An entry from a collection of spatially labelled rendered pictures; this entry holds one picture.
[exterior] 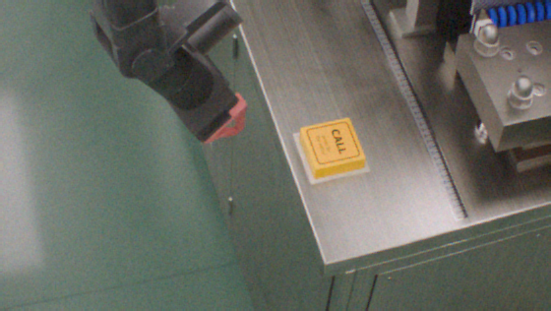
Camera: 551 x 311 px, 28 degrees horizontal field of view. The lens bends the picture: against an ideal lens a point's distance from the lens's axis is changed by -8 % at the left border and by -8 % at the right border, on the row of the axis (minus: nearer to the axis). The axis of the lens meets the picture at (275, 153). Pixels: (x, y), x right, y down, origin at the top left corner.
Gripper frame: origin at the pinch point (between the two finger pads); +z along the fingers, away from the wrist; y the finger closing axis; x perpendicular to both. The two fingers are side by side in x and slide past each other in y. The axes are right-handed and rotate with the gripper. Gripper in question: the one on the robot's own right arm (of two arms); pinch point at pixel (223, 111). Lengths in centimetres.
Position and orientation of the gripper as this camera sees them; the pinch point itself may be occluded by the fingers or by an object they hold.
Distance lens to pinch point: 140.6
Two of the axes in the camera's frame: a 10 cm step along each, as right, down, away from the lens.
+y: -5.5, -7.0, 4.6
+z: 3.7, 2.8, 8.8
